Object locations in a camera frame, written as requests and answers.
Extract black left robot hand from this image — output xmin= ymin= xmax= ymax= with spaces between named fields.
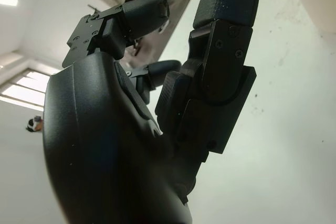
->
xmin=41 ymin=0 xmax=263 ymax=224

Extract small black white object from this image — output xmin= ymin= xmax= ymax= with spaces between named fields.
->
xmin=25 ymin=115 xmax=44 ymax=132

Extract bright window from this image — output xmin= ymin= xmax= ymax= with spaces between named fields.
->
xmin=0 ymin=68 xmax=61 ymax=112

